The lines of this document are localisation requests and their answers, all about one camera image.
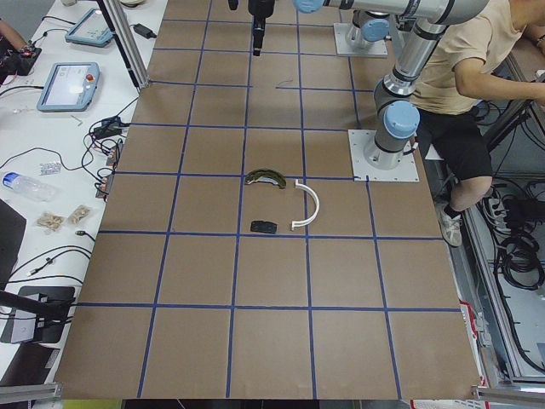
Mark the person in beige shirt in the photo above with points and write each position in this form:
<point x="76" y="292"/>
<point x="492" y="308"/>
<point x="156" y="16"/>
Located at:
<point x="458" y="74"/>

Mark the clear plastic water bottle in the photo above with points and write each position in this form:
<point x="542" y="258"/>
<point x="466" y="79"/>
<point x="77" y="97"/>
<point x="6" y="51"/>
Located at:
<point x="28" y="187"/>

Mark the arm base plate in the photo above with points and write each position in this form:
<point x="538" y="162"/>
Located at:
<point x="376" y="50"/>
<point x="370" y="163"/>

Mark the far teach pendant tablet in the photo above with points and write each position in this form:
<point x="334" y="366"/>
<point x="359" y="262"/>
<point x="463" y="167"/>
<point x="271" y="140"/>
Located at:
<point x="91" y="29"/>

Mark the teach pendant tablet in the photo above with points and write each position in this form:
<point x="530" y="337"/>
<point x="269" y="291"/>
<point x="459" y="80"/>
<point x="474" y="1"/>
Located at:
<point x="70" y="87"/>
<point x="91" y="29"/>

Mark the near teach pendant tablet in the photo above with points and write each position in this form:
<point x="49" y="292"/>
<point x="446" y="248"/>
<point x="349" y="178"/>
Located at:
<point x="70" y="87"/>

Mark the white curved plastic bracket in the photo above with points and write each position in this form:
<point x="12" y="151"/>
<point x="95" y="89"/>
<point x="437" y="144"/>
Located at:
<point x="316" y="206"/>

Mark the aluminium frame post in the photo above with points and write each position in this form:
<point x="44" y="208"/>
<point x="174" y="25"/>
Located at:
<point x="119" y="26"/>

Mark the black brake pad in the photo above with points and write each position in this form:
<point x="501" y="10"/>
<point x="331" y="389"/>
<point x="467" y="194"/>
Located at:
<point x="260" y="226"/>

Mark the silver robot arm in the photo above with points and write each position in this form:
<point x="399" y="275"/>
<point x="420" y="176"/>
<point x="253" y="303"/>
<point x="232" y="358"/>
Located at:
<point x="398" y="119"/>
<point x="367" y="27"/>

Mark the green curved brake shoe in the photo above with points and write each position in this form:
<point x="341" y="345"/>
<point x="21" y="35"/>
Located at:
<point x="266" y="176"/>

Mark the black power adapter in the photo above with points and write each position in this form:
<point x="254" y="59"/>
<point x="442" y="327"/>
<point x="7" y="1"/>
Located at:
<point x="144" y="31"/>

